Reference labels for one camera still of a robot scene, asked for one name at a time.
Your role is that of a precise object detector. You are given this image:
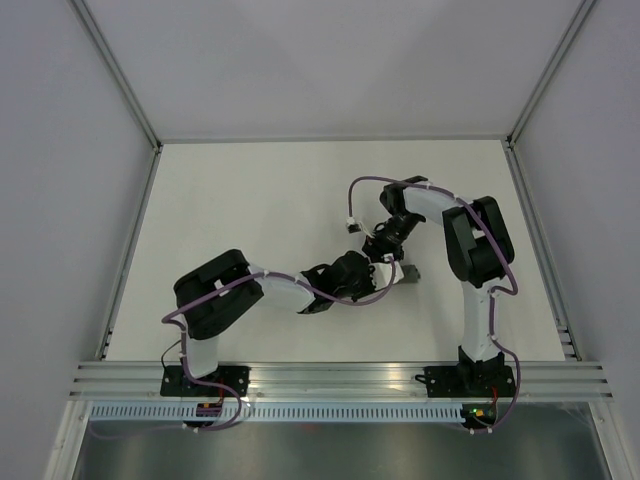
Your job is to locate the grey cloth napkin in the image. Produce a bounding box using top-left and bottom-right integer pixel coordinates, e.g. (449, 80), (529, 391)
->
(396, 265), (421, 285)

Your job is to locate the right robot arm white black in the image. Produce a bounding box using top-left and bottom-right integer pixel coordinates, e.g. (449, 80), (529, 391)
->
(363, 176), (520, 399)

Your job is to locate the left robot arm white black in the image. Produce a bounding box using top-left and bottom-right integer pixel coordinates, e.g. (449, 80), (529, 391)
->
(163, 249), (401, 396)

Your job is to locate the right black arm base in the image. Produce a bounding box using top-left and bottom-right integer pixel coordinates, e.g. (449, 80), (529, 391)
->
(413, 366), (516, 399)

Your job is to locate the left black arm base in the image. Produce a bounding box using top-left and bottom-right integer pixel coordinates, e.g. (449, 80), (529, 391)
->
(160, 365), (250, 398)

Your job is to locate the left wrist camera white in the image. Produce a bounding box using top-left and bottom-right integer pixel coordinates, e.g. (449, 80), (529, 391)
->
(370, 254), (407, 292)

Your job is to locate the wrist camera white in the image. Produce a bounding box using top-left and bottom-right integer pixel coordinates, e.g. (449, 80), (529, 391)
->
(346, 217), (364, 234)
(370, 254), (407, 292)

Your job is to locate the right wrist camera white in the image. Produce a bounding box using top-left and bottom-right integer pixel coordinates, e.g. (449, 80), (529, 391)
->
(346, 217), (364, 234)

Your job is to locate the right aluminium frame post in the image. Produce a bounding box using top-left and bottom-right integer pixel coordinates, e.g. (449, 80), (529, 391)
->
(503, 0), (599, 149)

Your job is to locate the aluminium frame post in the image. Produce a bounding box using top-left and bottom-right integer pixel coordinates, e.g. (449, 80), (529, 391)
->
(67, 0), (162, 153)
(503, 0), (599, 149)

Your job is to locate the aluminium front rail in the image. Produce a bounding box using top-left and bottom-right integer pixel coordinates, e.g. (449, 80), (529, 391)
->
(68, 361), (613, 403)

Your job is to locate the white slotted cable duct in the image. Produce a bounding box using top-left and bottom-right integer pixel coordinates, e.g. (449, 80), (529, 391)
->
(90, 401), (463, 423)

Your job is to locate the left aluminium frame post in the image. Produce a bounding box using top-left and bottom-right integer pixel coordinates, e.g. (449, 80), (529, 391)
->
(67, 0), (162, 153)

